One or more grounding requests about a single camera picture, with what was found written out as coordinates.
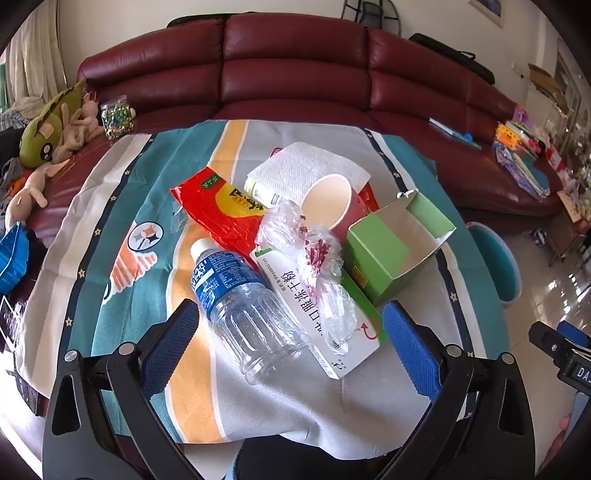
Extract green plush toy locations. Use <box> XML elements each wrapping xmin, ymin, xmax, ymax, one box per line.
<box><xmin>18</xmin><ymin>78</ymin><xmax>88</xmax><ymax>169</ymax></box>

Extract green cardboard box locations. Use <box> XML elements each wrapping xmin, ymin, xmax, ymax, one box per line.
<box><xmin>344</xmin><ymin>189</ymin><xmax>458</xmax><ymax>305</ymax></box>

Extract dark red leather sofa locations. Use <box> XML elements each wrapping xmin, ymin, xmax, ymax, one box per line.
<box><xmin>28</xmin><ymin>13</ymin><xmax>566</xmax><ymax>250</ymax></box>

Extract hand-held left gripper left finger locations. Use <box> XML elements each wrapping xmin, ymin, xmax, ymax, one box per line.
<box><xmin>42</xmin><ymin>298</ymin><xmax>204</xmax><ymax>480</ymax></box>

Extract clear plastic water bottle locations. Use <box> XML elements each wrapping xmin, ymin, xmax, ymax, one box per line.
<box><xmin>189</xmin><ymin>237</ymin><xmax>315</xmax><ymax>386</ymax></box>

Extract blue plastic basket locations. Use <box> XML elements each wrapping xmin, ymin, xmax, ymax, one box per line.
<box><xmin>0</xmin><ymin>222</ymin><xmax>31</xmax><ymax>296</ymax></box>

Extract pink paper cup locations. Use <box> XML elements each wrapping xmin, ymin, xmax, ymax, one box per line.
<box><xmin>300</xmin><ymin>174</ymin><xmax>370</xmax><ymax>243</ymax></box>

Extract red yellow snack bag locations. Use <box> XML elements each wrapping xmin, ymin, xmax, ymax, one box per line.
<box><xmin>170</xmin><ymin>165</ymin><xmax>278</xmax><ymax>273</ymax></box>

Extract pale curtain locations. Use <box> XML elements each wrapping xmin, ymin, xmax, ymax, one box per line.
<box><xmin>0</xmin><ymin>28</ymin><xmax>63</xmax><ymax>112</ymax></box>

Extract thin teal book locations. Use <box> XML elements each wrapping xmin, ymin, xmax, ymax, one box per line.
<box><xmin>427</xmin><ymin>117</ymin><xmax>483</xmax><ymax>151</ymax></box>

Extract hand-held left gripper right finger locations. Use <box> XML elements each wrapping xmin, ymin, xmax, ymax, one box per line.
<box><xmin>374</xmin><ymin>300</ymin><xmax>539</xmax><ymax>480</ymax></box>

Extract framed wall picture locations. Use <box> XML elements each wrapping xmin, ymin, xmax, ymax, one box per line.
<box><xmin>468</xmin><ymin>0</ymin><xmax>506</xmax><ymax>28</ymax></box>

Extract long black bag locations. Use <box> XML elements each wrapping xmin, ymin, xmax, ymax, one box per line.
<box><xmin>409</xmin><ymin>32</ymin><xmax>492</xmax><ymax>84</ymax></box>

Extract blue round bin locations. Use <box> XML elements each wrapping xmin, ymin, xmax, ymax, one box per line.
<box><xmin>464</xmin><ymin>222</ymin><xmax>522</xmax><ymax>310</ymax></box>

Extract black office chair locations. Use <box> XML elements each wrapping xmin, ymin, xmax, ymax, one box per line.
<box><xmin>342</xmin><ymin>0</ymin><xmax>404</xmax><ymax>35</ymax></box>

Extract teal printed blanket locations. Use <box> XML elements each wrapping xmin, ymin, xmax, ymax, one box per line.
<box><xmin>14</xmin><ymin>119</ymin><xmax>509</xmax><ymax>462</ymax></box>

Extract wooden cabinet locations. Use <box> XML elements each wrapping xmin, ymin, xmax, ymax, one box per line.
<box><xmin>549</xmin><ymin>189</ymin><xmax>591</xmax><ymax>268</ymax></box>

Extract white paper towel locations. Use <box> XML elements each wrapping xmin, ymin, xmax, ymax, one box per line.
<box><xmin>245</xmin><ymin>142</ymin><xmax>372</xmax><ymax>208</ymax></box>

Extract person's right hand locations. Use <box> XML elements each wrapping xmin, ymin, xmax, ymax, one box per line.
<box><xmin>549</xmin><ymin>413</ymin><xmax>573</xmax><ymax>455</ymax></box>

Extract pink rabbit plush toy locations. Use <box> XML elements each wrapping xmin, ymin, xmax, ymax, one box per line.
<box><xmin>4</xmin><ymin>159</ymin><xmax>70</xmax><ymax>227</ymax></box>
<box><xmin>51</xmin><ymin>92</ymin><xmax>107</xmax><ymax>164</ymax></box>

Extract jar of colourful beads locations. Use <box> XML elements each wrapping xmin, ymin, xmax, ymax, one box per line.
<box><xmin>99</xmin><ymin>95</ymin><xmax>137</xmax><ymax>139</ymax></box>

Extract cardboard boxes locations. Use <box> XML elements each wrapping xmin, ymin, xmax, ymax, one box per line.
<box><xmin>526</xmin><ymin>62</ymin><xmax>568</xmax><ymax>112</ymax></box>

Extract clear printed plastic bag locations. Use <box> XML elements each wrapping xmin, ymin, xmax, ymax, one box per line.
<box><xmin>255</xmin><ymin>200</ymin><xmax>365</xmax><ymax>356</ymax></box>

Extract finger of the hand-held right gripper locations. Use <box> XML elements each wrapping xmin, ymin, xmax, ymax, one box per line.
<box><xmin>528</xmin><ymin>321</ymin><xmax>568</xmax><ymax>366</ymax></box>
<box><xmin>556</xmin><ymin>320</ymin><xmax>591</xmax><ymax>349</ymax></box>

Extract white bottle green label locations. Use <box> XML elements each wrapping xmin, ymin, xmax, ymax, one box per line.
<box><xmin>243</xmin><ymin>178</ymin><xmax>282</xmax><ymax>208</ymax></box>

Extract white green medicine box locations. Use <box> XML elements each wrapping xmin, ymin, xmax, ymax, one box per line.
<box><xmin>249</xmin><ymin>244</ymin><xmax>386</xmax><ymax>380</ymax></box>

